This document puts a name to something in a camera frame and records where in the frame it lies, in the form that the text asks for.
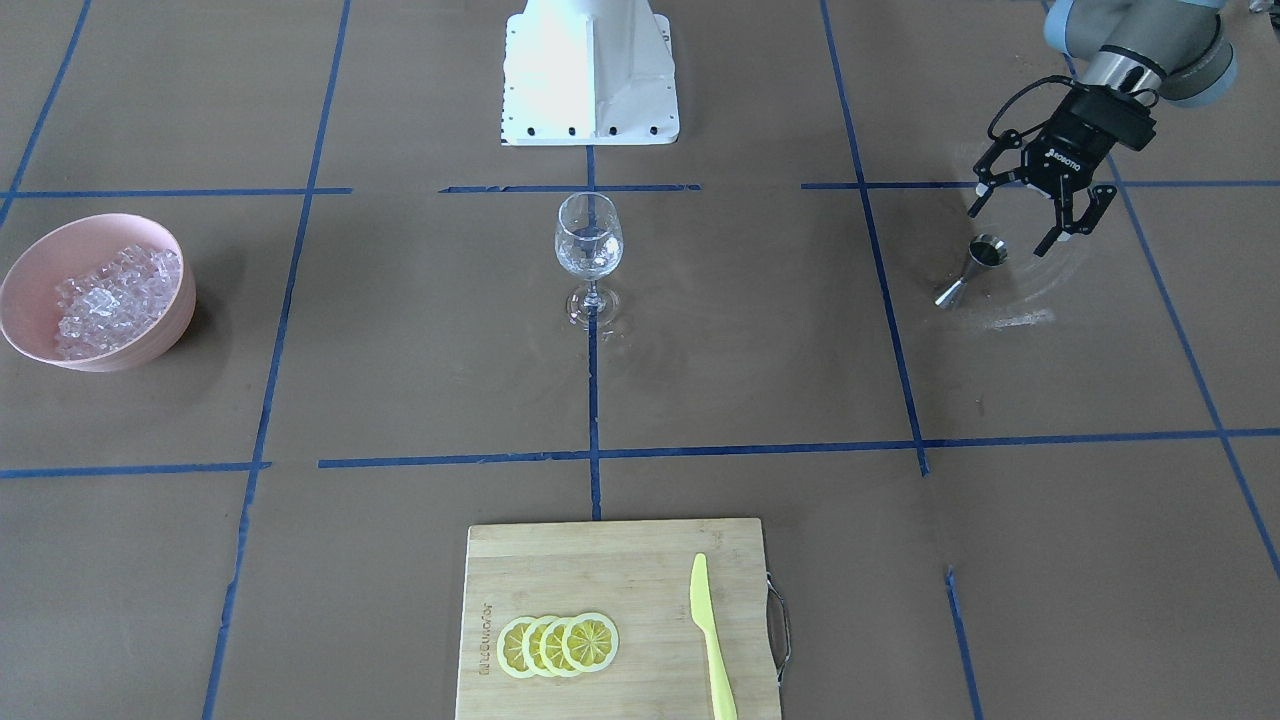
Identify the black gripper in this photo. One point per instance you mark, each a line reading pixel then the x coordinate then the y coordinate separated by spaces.
pixel 1058 157

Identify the steel cocktail jigger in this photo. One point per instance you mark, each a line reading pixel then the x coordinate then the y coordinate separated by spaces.
pixel 985 252

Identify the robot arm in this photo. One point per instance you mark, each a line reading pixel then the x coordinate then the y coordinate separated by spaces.
pixel 1136 53

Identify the clear wine glass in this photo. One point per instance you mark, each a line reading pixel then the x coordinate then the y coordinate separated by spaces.
pixel 589 245

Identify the clear ice cubes pile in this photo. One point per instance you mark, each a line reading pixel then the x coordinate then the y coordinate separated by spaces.
pixel 104 310

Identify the bamboo cutting board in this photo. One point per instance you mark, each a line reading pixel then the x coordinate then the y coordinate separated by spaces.
pixel 638 574

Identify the yellow plastic knife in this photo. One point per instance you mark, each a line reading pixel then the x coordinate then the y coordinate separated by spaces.
pixel 722 701

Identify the pink bowl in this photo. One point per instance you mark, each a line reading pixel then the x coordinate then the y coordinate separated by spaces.
pixel 30 314

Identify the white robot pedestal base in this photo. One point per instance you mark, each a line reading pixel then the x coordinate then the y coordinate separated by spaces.
pixel 589 73

